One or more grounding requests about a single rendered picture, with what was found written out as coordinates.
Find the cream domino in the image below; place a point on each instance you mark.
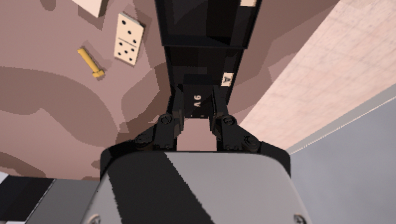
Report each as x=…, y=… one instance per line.
x=128, y=38

